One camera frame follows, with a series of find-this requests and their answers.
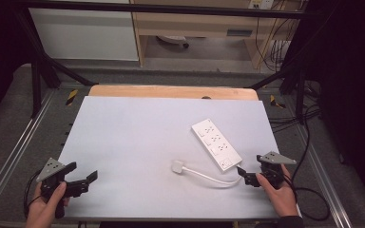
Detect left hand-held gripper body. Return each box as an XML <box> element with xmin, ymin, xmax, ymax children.
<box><xmin>36</xmin><ymin>157</ymin><xmax>84</xmax><ymax>219</ymax></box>

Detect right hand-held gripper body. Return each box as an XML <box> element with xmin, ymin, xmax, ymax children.
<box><xmin>245</xmin><ymin>151</ymin><xmax>298</xmax><ymax>190</ymax></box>

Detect white power cable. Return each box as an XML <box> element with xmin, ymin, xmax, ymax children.
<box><xmin>182</xmin><ymin>164</ymin><xmax>243</xmax><ymax>189</ymax></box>

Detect white power strip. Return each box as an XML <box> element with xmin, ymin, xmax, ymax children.
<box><xmin>191</xmin><ymin>118</ymin><xmax>243</xmax><ymax>174</ymax></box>

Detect white plug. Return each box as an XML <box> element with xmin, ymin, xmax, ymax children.
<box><xmin>171</xmin><ymin>160</ymin><xmax>185</xmax><ymax>175</ymax></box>

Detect person's right hand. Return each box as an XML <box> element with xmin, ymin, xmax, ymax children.
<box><xmin>255</xmin><ymin>163</ymin><xmax>299</xmax><ymax>219</ymax></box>

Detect person's left hand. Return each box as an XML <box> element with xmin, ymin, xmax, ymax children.
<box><xmin>25</xmin><ymin>180</ymin><xmax>71</xmax><ymax>228</ymax></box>

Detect yellow black tape marker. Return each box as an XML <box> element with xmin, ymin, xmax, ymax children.
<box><xmin>65</xmin><ymin>88</ymin><xmax>79</xmax><ymax>107</ymax></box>
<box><xmin>269</xmin><ymin>94</ymin><xmax>287</xmax><ymax>110</ymax></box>

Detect wooden table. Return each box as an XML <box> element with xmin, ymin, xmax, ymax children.
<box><xmin>87</xmin><ymin>84</ymin><xmax>260</xmax><ymax>102</ymax></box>

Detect black curtain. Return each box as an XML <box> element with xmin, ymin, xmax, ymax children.
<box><xmin>0</xmin><ymin>0</ymin><xmax>32</xmax><ymax>131</ymax></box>
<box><xmin>293</xmin><ymin>0</ymin><xmax>365</xmax><ymax>207</ymax></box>

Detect white cabinet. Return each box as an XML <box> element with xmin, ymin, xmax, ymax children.
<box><xmin>28</xmin><ymin>7</ymin><xmax>140</xmax><ymax>62</ymax></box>

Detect chair base with wheel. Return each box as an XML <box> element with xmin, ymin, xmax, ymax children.
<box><xmin>156</xmin><ymin>34</ymin><xmax>191</xmax><ymax>49</ymax></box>

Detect light wooden desk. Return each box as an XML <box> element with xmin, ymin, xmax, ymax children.
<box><xmin>128</xmin><ymin>0</ymin><xmax>308</xmax><ymax>70</ymax></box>

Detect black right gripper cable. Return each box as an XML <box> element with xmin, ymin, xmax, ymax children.
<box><xmin>284</xmin><ymin>104</ymin><xmax>331</xmax><ymax>222</ymax></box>

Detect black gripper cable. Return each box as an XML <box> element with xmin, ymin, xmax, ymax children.
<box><xmin>284</xmin><ymin>104</ymin><xmax>331</xmax><ymax>222</ymax></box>
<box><xmin>23</xmin><ymin>170</ymin><xmax>44</xmax><ymax>219</ymax></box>

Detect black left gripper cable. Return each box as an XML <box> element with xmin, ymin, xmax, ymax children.
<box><xmin>23</xmin><ymin>170</ymin><xmax>44</xmax><ymax>219</ymax></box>

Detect aluminium rail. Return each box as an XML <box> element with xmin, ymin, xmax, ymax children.
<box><xmin>296</xmin><ymin>124</ymin><xmax>354</xmax><ymax>228</ymax></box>
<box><xmin>0</xmin><ymin>88</ymin><xmax>57</xmax><ymax>222</ymax></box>

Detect black cables on floor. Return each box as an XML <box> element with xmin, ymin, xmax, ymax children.
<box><xmin>266</xmin><ymin>80</ymin><xmax>322</xmax><ymax>134</ymax></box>

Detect bundle of hanging black cables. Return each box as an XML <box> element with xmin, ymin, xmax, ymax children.
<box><xmin>254</xmin><ymin>0</ymin><xmax>294</xmax><ymax>73</ymax></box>

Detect white wall socket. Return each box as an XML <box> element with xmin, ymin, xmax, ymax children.
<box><xmin>247</xmin><ymin>0</ymin><xmax>276</xmax><ymax>10</ymax></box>

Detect black metal frame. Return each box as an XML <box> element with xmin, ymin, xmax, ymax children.
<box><xmin>12</xmin><ymin>0</ymin><xmax>322</xmax><ymax>122</ymax></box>

